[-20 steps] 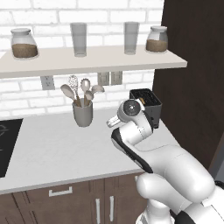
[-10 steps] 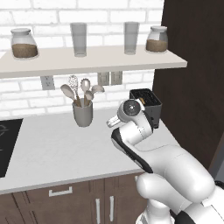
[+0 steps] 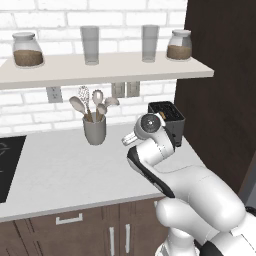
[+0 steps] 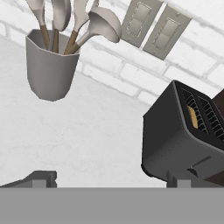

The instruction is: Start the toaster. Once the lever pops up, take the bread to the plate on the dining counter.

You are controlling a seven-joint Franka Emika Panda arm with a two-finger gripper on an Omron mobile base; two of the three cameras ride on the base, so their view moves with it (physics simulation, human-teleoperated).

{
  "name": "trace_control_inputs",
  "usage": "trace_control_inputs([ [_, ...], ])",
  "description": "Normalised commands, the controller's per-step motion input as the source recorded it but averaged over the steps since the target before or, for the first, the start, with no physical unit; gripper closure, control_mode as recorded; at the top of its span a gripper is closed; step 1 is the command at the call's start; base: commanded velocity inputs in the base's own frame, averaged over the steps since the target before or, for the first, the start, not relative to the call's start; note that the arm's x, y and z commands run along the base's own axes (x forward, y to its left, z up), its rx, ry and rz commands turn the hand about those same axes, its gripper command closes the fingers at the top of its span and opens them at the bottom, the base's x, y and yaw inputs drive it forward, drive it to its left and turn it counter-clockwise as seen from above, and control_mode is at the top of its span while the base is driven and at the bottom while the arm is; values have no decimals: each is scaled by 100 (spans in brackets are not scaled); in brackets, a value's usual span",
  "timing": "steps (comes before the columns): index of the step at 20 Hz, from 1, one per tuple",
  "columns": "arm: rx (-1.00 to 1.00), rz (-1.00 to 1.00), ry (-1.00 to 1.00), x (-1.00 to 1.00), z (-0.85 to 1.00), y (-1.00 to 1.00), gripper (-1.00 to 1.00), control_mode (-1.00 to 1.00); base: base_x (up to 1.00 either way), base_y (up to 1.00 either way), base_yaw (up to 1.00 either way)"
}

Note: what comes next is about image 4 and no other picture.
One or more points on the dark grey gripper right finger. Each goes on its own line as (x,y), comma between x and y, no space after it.
(180,182)

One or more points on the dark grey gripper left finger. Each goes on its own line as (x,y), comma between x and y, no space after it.
(40,178)

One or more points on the black toaster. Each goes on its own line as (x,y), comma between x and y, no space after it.
(172,137)

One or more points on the golden bread slice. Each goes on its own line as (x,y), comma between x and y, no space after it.
(192,116)

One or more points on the grey utensil pot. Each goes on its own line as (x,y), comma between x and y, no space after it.
(51,68)

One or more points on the grey wall switch plate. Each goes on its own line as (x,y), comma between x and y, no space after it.
(166,32)
(140,22)

